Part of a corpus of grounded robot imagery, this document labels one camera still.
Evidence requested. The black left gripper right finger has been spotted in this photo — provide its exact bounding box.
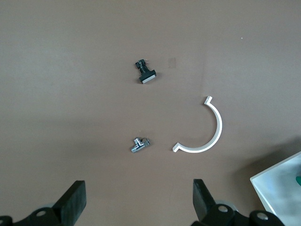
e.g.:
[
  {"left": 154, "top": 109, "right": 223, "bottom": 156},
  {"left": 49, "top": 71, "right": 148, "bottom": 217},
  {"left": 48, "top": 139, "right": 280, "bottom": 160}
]
[{"left": 191, "top": 178, "right": 286, "bottom": 226}]

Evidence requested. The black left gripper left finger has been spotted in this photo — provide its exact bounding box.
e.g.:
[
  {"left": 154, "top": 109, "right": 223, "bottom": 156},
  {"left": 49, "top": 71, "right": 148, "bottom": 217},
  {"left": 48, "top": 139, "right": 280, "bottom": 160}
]
[{"left": 0, "top": 180, "right": 87, "bottom": 226}]

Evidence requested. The white plastic drawer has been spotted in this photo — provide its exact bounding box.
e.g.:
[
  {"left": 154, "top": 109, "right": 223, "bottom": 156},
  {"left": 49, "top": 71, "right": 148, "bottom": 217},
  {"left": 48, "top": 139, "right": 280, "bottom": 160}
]
[{"left": 249, "top": 150, "right": 301, "bottom": 226}]

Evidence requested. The black square push button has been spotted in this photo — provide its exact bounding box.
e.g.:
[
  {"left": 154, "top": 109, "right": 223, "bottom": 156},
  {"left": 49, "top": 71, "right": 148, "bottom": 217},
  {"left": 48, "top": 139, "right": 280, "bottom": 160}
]
[{"left": 134, "top": 58, "right": 158, "bottom": 85}]

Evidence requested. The chrome tee pipe fitting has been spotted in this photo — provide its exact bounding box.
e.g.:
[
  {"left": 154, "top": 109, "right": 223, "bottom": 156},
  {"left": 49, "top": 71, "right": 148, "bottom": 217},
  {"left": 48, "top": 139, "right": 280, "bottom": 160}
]
[{"left": 130, "top": 137, "right": 151, "bottom": 154}]

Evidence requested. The white semicircular plastic bracket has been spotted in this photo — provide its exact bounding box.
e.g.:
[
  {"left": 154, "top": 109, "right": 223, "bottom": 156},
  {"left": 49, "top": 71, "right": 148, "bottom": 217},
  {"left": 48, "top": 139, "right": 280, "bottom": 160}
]
[{"left": 172, "top": 96, "right": 223, "bottom": 154}]

